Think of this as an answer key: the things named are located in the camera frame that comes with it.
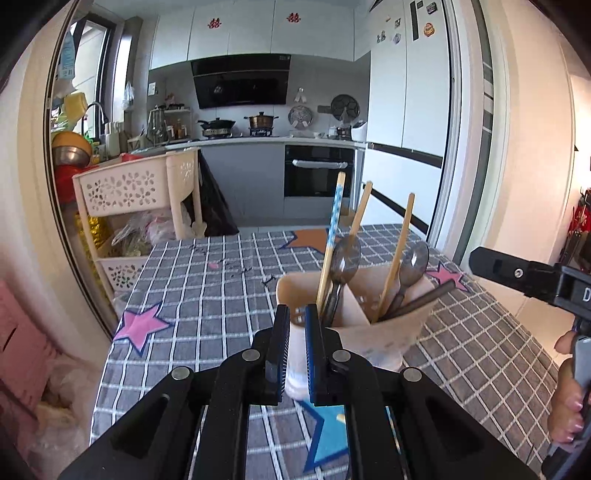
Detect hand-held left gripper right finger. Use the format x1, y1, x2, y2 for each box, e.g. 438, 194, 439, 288
305, 304, 539, 480

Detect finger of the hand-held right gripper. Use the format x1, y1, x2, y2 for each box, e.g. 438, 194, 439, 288
468, 247, 561, 305

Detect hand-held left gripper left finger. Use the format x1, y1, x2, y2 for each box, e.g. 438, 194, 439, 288
58, 304, 293, 480

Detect white plastic utensil holder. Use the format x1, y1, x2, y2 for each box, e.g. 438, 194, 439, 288
276, 265, 439, 401

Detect black handled utensil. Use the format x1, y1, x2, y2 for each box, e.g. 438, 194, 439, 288
383, 279, 458, 321

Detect black handled grey spoon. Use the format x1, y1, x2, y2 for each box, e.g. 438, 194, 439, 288
385, 241, 431, 319
318, 234, 362, 326

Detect plain wooden chopstick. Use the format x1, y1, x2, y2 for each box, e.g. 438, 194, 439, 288
376, 193, 416, 324
344, 181, 374, 241

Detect blue patterned wooden chopstick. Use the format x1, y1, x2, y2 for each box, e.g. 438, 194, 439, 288
316, 172, 347, 319

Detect person's right hand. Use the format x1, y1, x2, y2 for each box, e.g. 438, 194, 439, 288
547, 330, 588, 446

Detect checked tablecloth with stars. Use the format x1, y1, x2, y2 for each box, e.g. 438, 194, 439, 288
90, 224, 561, 480

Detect sliding glass door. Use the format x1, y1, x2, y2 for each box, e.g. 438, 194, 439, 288
441, 0, 497, 273

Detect black hanging bag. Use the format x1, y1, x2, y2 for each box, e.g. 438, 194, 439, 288
198, 150, 240, 237

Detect black built-in oven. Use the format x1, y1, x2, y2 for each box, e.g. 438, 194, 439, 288
283, 144, 356, 199

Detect grey kitchen counter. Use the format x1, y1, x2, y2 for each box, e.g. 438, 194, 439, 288
129, 137, 370, 227

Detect plastic bag in trolley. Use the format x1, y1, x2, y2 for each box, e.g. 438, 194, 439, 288
111, 210, 178, 257

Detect white refrigerator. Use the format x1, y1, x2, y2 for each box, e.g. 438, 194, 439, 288
353, 0, 455, 241

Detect white kitchen appliance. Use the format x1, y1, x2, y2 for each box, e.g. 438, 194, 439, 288
335, 121, 368, 140

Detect clear plastic floor bag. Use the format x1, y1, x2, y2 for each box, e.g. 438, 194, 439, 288
28, 355, 109, 467

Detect gold foil bag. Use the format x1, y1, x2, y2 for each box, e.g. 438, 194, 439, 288
74, 215, 109, 254

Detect gas stove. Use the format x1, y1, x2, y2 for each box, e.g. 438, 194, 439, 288
201, 129, 280, 138

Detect dark round pan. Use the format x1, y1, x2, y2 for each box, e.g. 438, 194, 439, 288
330, 93, 361, 120

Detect white plastic trolley rack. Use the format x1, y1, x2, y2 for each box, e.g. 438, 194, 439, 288
71, 148, 204, 301

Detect steel cooking pot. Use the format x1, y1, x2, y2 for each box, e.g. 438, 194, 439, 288
244, 112, 279, 130

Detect round steel steamer rack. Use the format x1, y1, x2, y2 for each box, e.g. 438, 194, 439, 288
288, 105, 315, 127

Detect black wok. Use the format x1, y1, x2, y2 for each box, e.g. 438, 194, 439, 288
198, 117, 237, 132

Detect group of fridge magnets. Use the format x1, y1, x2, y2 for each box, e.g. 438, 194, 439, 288
375, 0, 439, 44

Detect large pink plastic stool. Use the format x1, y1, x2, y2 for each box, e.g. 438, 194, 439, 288
0, 279, 63, 418

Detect black range hood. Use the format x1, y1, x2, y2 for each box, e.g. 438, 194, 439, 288
191, 54, 293, 110

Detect steel bowl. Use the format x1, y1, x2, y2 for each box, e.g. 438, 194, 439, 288
53, 147, 90, 167

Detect orange bowl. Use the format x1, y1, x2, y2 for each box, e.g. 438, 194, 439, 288
52, 131, 93, 153

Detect kitchen faucet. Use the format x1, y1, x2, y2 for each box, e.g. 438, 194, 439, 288
83, 102, 109, 144

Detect yellow cloth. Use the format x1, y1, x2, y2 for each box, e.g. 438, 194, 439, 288
62, 92, 88, 121

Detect white upper cabinets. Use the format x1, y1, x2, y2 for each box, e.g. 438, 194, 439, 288
148, 0, 370, 71

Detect kitchen window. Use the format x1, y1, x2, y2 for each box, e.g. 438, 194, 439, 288
69, 14, 116, 139

